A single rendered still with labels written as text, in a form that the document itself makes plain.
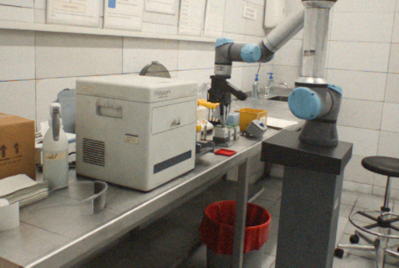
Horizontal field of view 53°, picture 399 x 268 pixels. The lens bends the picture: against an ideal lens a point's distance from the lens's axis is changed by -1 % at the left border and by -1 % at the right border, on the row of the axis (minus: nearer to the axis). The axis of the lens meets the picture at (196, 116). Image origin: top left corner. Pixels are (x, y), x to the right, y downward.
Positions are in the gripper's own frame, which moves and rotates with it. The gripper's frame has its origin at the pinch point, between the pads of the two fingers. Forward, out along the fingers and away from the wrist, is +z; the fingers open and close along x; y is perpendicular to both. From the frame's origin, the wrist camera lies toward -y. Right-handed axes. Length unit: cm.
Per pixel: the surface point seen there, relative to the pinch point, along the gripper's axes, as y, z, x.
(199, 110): 19.7, -1.4, -16.7
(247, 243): -8, 61, -18
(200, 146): -4.1, 3.0, 32.0
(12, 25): 56, -36, 60
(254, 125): -7.1, 3.2, -18.9
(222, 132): 0.0, 3.7, 2.1
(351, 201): -42, 97, -210
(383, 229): -68, 74, -105
